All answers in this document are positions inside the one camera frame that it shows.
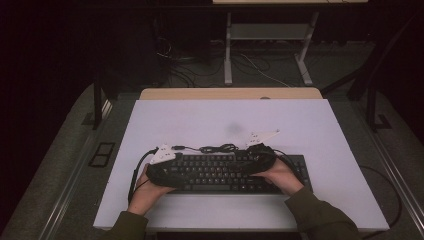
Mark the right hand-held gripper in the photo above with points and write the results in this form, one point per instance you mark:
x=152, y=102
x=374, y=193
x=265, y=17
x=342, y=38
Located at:
x=260, y=160

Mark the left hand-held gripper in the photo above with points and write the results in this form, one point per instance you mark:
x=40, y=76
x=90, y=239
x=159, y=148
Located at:
x=163, y=176

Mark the light wooden table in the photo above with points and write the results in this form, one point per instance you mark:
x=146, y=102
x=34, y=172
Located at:
x=216, y=93

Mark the person's right hand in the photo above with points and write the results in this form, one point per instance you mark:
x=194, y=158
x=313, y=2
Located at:
x=280, y=176

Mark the white metal frame desk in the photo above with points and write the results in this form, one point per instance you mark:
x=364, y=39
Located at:
x=266, y=31

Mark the person's left hand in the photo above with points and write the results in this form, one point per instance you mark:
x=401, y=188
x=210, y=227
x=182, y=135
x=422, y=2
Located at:
x=143, y=196

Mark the black metal stand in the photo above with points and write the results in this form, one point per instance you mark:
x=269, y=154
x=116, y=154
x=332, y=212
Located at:
x=371, y=106
x=97, y=106

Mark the grey round table grommet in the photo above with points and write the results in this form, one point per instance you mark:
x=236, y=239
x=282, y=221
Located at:
x=265, y=98

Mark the black floor socket frame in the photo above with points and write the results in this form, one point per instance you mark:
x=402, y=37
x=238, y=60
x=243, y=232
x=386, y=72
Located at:
x=106, y=148

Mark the aluminium floor rail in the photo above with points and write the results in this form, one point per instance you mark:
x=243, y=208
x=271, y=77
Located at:
x=398, y=180
x=70, y=186

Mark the black computer keyboard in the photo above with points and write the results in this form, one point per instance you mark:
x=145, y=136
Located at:
x=213, y=173

